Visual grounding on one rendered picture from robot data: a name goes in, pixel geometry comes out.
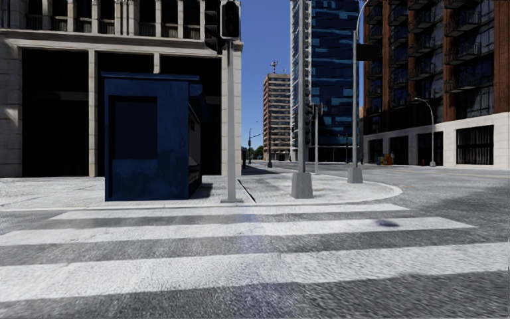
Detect tan concrete building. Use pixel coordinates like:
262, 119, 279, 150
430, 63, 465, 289
262, 60, 292, 162

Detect grey pole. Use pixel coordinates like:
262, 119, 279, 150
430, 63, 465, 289
290, 0, 314, 200

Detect grey street lamp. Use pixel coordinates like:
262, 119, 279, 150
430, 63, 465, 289
412, 97, 437, 167
347, 0, 383, 184

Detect blue booth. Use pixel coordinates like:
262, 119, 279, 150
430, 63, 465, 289
100, 71, 205, 202

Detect glass tower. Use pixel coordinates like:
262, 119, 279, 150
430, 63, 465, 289
290, 0, 365, 163

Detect red brick building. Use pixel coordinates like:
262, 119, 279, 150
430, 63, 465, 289
362, 0, 510, 171

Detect pale stone building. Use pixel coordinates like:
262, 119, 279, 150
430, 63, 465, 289
0, 0, 244, 179

